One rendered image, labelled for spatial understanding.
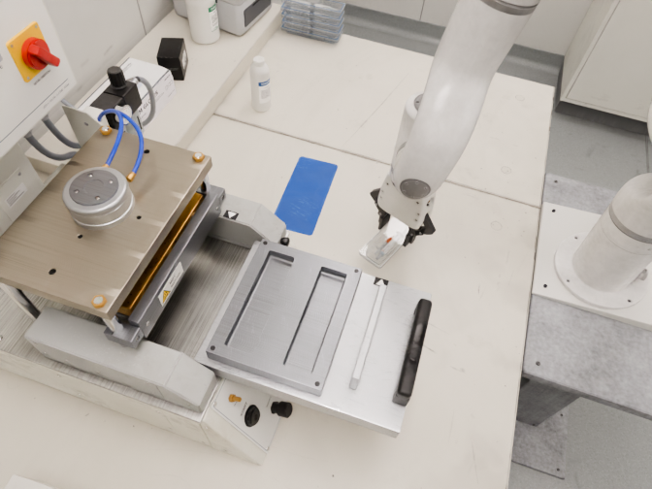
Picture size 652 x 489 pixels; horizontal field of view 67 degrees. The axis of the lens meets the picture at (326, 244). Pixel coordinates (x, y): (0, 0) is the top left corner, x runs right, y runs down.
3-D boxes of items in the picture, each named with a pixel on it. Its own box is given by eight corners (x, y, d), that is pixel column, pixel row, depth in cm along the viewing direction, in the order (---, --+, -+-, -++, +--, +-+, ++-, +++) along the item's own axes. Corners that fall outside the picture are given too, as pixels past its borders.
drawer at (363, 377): (197, 371, 71) (187, 348, 64) (256, 252, 83) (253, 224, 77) (395, 440, 67) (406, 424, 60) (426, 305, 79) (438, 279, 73)
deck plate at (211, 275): (-80, 321, 74) (-83, 318, 73) (63, 165, 93) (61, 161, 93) (200, 424, 67) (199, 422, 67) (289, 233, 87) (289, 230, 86)
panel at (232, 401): (266, 454, 81) (209, 407, 69) (323, 304, 98) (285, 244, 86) (277, 456, 80) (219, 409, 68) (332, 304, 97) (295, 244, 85)
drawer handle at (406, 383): (391, 402, 66) (396, 392, 63) (414, 309, 74) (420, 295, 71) (406, 407, 66) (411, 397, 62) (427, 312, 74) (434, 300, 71)
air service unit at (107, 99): (97, 171, 86) (66, 102, 74) (141, 119, 94) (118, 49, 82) (124, 179, 86) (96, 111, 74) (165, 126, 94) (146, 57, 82)
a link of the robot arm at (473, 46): (543, 50, 53) (432, 214, 78) (539, -20, 62) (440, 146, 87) (466, 22, 53) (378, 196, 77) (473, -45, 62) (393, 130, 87)
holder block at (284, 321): (208, 358, 68) (205, 350, 66) (263, 246, 79) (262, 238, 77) (320, 397, 66) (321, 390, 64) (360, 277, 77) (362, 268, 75)
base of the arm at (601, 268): (650, 250, 108) (700, 196, 93) (643, 323, 98) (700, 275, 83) (561, 224, 112) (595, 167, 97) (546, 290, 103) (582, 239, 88)
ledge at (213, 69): (31, 168, 115) (22, 154, 111) (200, -3, 162) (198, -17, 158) (145, 205, 111) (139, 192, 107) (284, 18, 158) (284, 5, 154)
